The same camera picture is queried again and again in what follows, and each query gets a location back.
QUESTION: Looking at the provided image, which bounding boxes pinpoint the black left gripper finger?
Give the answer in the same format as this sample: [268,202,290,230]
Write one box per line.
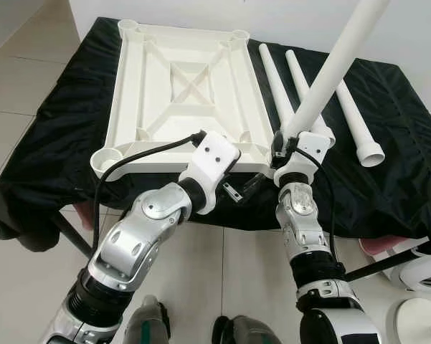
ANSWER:
[240,173,270,198]

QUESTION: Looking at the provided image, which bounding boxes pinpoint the white plastic children table top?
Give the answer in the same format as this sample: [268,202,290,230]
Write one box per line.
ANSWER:
[90,19,277,178]

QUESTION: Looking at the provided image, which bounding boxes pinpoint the black cloth table cover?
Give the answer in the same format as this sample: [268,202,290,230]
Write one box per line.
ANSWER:
[0,16,431,252]

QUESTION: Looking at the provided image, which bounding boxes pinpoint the black metal table leg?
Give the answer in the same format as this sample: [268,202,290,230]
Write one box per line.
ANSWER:
[344,242,431,282]
[50,211,94,257]

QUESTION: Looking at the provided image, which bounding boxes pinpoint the grey left robot leg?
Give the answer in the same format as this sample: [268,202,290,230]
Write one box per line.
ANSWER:
[122,294,171,344]

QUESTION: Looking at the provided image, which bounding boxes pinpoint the white dome-shaped appliance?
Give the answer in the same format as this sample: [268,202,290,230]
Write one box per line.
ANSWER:
[384,247,431,291]

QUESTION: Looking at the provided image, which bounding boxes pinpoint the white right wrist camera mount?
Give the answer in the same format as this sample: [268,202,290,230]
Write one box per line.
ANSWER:
[275,133,329,188]

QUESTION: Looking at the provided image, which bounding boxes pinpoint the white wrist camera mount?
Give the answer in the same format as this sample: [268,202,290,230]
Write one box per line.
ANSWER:
[275,133,329,188]
[178,130,242,214]

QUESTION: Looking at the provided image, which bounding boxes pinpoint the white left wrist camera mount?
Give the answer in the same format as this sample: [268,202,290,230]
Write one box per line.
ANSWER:
[178,130,242,214]

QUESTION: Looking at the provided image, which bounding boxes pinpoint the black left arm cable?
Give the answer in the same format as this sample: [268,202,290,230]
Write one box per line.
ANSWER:
[92,130,207,248]

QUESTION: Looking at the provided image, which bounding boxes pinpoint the pink table frame corner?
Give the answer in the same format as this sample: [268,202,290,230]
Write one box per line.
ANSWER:
[77,204,101,230]

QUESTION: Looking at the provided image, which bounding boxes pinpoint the white pedestal fan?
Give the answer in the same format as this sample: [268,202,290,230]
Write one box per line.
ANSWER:
[387,297,431,344]

